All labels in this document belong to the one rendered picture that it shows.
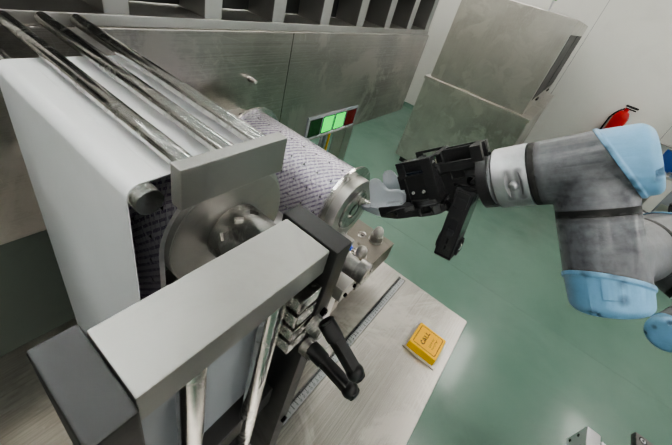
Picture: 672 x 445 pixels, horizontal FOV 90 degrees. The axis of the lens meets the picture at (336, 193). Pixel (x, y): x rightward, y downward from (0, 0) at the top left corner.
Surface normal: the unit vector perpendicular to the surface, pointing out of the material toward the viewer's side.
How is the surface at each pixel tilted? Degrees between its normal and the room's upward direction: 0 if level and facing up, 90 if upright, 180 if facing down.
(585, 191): 79
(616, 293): 69
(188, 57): 90
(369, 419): 0
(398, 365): 0
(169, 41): 90
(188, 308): 0
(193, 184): 90
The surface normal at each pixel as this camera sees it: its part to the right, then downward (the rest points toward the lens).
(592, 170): -0.62, 0.04
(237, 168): 0.76, 0.51
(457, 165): -0.59, 0.34
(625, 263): -0.15, -0.05
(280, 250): 0.25, -0.79
